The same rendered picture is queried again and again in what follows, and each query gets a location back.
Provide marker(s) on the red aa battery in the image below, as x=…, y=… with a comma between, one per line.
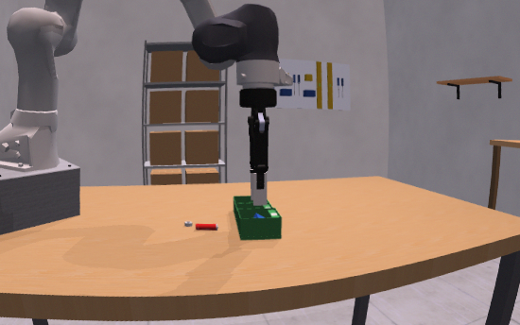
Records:
x=206, y=227

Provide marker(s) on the green three-compartment bin rack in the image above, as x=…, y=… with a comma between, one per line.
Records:
x=257, y=228

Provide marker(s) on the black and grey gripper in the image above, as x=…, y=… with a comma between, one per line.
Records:
x=258, y=99

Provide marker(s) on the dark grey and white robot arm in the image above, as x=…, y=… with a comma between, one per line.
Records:
x=249, y=35

